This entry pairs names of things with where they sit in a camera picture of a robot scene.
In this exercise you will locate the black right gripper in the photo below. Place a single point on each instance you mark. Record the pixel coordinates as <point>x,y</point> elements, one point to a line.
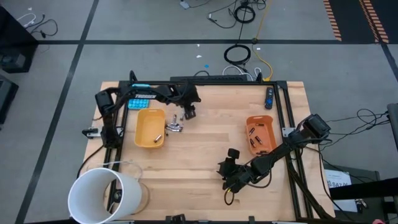
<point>237,175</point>

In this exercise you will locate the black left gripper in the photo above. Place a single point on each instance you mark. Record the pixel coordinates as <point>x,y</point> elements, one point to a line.
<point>188,96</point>

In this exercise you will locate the silver battery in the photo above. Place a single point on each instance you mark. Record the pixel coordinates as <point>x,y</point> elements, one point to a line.
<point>171,125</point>
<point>182,116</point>
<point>178,130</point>
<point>174,118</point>
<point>158,138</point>
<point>174,128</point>

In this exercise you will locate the yellow plastic bin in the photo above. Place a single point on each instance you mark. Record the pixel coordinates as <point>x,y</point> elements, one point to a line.
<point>146,130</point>

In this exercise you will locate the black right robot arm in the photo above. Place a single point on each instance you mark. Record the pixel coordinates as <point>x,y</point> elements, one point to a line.
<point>280,151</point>

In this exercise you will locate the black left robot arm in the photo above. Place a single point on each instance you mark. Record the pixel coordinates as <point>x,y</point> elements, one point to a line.
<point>161,91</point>

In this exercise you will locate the blue calculator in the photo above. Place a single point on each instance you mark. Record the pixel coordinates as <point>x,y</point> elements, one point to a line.
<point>138,104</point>

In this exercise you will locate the orange plastic bin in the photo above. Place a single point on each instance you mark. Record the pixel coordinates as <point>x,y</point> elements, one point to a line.
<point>267,133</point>

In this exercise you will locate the black remote control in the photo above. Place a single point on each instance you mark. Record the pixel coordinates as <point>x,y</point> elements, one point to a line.
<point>269,98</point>

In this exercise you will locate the clear round lamp base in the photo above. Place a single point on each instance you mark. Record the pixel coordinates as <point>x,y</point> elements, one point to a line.
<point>145,199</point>

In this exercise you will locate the grey power adapter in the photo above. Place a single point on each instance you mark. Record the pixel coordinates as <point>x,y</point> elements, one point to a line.
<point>184,4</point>

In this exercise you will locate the white paper sheet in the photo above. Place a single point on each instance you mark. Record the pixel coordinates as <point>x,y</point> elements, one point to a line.
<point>337,179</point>

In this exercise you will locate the bunch of keys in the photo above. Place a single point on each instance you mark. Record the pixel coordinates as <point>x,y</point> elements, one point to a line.
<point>361,204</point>

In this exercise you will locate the black side table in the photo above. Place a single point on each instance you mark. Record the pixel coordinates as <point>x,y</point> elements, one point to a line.
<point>367,188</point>

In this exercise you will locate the black equipment box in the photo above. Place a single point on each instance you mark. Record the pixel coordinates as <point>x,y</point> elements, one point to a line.
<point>6,96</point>

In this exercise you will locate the black cabinet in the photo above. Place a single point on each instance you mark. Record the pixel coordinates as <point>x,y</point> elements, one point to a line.
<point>12,46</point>

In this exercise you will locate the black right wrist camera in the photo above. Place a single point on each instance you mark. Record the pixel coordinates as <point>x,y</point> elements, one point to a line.
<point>234,153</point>

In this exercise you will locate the black metal table frame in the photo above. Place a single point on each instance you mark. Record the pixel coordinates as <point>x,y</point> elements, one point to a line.
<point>224,83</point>

